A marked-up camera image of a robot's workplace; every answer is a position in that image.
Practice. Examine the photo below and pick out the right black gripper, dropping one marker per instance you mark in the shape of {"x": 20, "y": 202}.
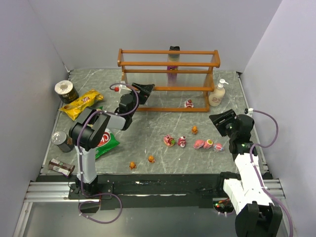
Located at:
{"x": 224, "y": 122}

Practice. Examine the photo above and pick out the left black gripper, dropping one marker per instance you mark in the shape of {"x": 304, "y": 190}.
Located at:
{"x": 142, "y": 91}

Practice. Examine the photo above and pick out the pink bear blue glasses toy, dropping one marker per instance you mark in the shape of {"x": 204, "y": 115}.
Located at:
{"x": 218, "y": 147}

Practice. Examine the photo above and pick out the pink bear strawberry hat toy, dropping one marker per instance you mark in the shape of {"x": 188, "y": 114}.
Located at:
{"x": 182, "y": 141}

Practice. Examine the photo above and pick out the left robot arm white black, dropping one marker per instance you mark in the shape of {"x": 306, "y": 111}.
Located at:
{"x": 88, "y": 129}

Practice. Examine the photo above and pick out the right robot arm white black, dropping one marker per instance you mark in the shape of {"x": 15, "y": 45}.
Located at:
{"x": 257, "y": 216}

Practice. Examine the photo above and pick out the orange wooden shelf rack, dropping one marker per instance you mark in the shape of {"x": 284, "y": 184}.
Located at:
{"x": 180, "y": 76}

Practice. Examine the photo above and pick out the beige lotion pump bottle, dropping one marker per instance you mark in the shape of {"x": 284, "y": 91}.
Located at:
{"x": 215, "y": 97}

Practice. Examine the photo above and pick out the pink bear yellow hat toy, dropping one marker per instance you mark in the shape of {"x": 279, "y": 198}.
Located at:
{"x": 208, "y": 144}

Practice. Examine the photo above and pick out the purple spray can black cap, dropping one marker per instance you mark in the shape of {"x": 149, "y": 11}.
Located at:
{"x": 172, "y": 77}

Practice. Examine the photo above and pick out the orange bear toy right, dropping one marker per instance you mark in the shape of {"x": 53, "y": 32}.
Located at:
{"x": 194, "y": 130}

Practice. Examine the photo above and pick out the orange bear toy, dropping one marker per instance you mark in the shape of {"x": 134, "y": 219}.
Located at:
{"x": 132, "y": 165}
{"x": 194, "y": 130}
{"x": 151, "y": 159}

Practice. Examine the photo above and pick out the pink lying bear toy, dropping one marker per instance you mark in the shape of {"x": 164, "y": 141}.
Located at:
{"x": 198, "y": 144}

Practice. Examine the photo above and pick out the green Chuba chips bag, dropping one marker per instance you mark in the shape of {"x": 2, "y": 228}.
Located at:
{"x": 107, "y": 143}

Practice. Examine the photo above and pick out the orange bear toy middle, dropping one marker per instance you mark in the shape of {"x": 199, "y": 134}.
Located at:
{"x": 151, "y": 159}

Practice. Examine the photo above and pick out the yellow chips bag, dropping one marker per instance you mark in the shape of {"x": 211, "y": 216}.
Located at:
{"x": 75, "y": 108}

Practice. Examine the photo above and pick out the orange bear toy front left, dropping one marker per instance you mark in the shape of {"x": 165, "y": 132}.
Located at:
{"x": 132, "y": 165}

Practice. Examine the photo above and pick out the black paper cup white lid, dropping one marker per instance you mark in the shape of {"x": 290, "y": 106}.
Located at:
{"x": 66, "y": 91}

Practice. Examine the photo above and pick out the small electronics board with leds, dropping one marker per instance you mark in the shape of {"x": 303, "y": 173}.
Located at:
{"x": 223, "y": 207}

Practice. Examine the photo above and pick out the dark soda can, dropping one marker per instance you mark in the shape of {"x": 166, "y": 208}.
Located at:
{"x": 63, "y": 141}

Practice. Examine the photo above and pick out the brown chocolate bar wrapper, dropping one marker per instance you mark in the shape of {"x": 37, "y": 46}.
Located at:
{"x": 61, "y": 167}

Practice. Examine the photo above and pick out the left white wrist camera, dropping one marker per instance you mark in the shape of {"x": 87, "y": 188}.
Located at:
{"x": 121, "y": 88}

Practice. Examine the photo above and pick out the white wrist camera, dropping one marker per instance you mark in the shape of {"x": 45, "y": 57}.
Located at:
{"x": 249, "y": 111}
{"x": 121, "y": 88}

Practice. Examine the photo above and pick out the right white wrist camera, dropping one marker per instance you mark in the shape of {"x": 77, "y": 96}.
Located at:
{"x": 249, "y": 111}

